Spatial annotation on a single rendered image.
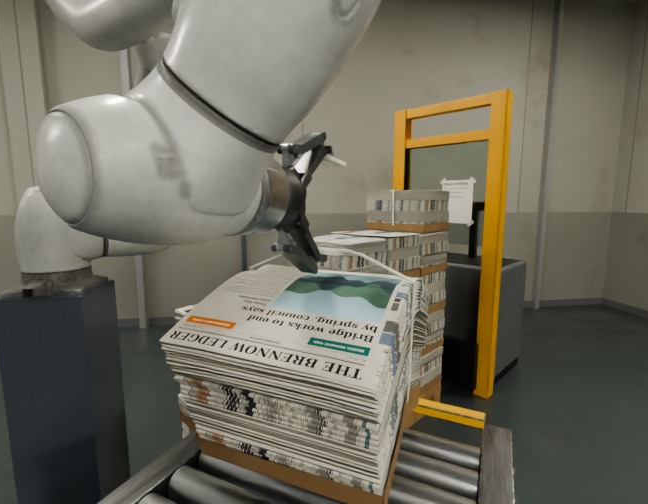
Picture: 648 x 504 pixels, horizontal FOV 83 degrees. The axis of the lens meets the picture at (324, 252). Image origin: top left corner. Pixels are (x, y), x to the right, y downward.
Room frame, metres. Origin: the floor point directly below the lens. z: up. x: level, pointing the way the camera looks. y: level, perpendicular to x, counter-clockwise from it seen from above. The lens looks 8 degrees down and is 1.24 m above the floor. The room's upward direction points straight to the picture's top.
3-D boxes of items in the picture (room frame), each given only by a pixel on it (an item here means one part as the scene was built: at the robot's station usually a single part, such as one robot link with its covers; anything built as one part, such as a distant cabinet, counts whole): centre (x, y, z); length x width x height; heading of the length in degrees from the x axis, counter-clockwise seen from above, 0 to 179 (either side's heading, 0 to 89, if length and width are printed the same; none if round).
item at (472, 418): (0.75, -0.12, 0.81); 0.43 x 0.03 x 0.02; 64
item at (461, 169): (2.45, -0.81, 1.28); 0.57 x 0.01 x 0.65; 45
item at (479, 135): (2.44, -0.79, 1.62); 0.75 x 0.06 x 0.06; 45
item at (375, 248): (1.71, -0.06, 0.95); 0.38 x 0.29 x 0.23; 44
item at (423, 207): (2.13, -0.48, 0.65); 0.39 x 0.30 x 1.29; 45
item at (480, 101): (2.44, -0.79, 1.82); 0.75 x 0.06 x 0.06; 45
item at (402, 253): (1.92, -0.27, 0.95); 0.38 x 0.29 x 0.23; 46
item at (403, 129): (2.67, -0.56, 0.93); 0.09 x 0.09 x 1.85; 45
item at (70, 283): (0.94, 0.71, 1.03); 0.22 x 0.18 x 0.06; 9
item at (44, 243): (0.97, 0.70, 1.17); 0.18 x 0.16 x 0.22; 130
